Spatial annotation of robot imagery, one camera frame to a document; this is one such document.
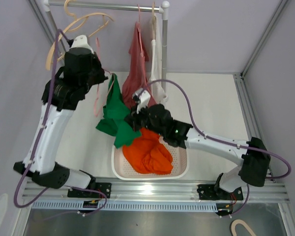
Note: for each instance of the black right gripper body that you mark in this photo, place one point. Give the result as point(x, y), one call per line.
point(141, 120)

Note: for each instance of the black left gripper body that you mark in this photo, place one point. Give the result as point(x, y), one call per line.
point(96, 75)

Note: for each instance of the white t shirt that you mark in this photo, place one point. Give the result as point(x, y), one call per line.
point(157, 91)

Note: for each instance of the orange t shirt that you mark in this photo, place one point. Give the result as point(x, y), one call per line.
point(147, 155)

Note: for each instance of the green t shirt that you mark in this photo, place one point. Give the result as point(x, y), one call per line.
point(114, 113)

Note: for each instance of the pink t shirt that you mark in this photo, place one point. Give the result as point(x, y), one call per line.
point(137, 77)

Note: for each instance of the pink hanger of green shirt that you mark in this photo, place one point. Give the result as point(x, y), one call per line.
point(98, 108)

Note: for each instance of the beige wooden hanger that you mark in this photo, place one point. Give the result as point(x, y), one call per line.
point(75, 25)

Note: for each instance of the beige hanger of white shirt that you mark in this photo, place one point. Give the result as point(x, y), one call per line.
point(153, 20)

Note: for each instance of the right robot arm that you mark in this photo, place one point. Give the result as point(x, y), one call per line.
point(251, 161)

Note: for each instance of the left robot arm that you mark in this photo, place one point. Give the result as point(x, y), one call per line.
point(68, 86)

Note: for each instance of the white perforated plastic basket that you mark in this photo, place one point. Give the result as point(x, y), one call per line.
point(124, 171)

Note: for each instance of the white and silver clothes rack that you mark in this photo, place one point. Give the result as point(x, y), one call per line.
point(163, 10)

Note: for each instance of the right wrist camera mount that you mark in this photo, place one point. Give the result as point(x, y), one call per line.
point(142, 98)

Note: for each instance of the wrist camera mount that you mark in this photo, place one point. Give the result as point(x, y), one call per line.
point(142, 98)
point(81, 41)

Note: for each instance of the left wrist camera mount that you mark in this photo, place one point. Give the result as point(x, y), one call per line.
point(81, 41)

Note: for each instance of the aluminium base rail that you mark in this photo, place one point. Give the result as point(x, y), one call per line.
point(185, 191)

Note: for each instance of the white slotted cable duct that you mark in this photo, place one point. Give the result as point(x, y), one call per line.
point(125, 206)

